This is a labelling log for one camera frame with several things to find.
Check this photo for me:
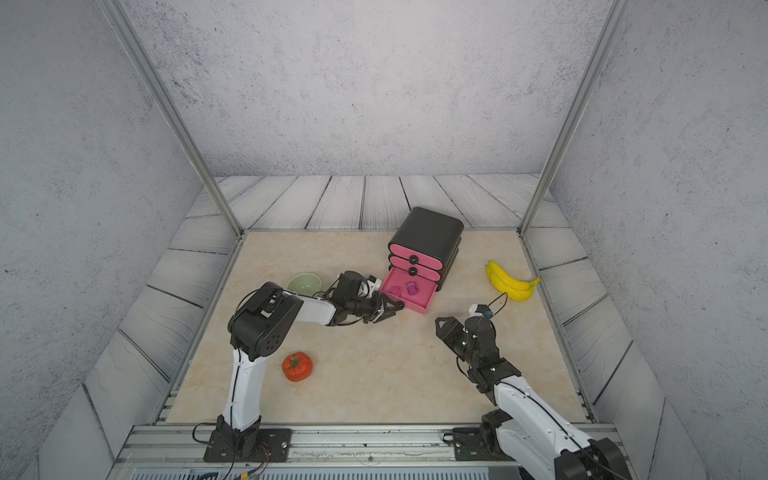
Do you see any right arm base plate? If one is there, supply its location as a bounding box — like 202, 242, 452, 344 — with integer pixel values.
442, 425, 508, 462

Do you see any front aluminium rail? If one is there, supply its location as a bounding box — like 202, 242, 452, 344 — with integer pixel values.
106, 423, 637, 480

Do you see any pink middle drawer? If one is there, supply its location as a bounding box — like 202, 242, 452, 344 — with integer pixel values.
389, 255, 441, 283

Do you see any metal frame post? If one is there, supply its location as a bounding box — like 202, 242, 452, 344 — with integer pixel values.
518, 0, 631, 238
98, 0, 244, 239

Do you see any black drawer cabinet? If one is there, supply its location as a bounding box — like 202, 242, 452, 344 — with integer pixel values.
388, 207, 464, 291

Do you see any light green bowl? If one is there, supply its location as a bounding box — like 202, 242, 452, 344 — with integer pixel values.
286, 273, 325, 297

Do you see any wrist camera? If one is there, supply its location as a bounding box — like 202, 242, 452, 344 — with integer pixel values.
362, 275, 382, 297
469, 304, 494, 319

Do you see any pink drawer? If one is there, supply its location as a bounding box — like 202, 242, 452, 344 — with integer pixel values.
380, 267, 438, 314
389, 243, 444, 271
389, 255, 441, 283

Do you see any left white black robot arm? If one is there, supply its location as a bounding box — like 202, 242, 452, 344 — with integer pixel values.
216, 271, 405, 447

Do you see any right metal frame post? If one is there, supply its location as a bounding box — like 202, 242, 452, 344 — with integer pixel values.
518, 0, 631, 238

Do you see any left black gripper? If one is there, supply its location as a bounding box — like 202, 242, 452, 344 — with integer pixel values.
345, 291, 402, 324

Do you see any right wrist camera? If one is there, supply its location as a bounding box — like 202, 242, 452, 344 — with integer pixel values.
469, 304, 494, 319

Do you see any red tomato toy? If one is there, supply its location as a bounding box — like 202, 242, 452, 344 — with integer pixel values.
281, 352, 314, 382

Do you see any pink top drawer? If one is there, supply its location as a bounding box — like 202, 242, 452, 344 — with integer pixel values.
389, 243, 444, 271

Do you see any yellow banana bunch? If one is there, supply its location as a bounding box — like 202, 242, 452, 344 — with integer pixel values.
485, 261, 541, 302

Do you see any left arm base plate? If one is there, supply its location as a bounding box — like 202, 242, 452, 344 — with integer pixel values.
202, 428, 293, 465

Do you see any left metal frame post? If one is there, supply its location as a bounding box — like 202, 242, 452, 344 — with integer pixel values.
98, 0, 244, 239

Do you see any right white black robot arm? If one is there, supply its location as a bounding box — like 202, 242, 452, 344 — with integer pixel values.
435, 315, 631, 479

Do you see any pink bottom drawer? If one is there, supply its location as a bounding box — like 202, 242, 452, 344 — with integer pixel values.
380, 267, 438, 314

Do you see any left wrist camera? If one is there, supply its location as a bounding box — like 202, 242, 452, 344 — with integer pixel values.
362, 275, 382, 297

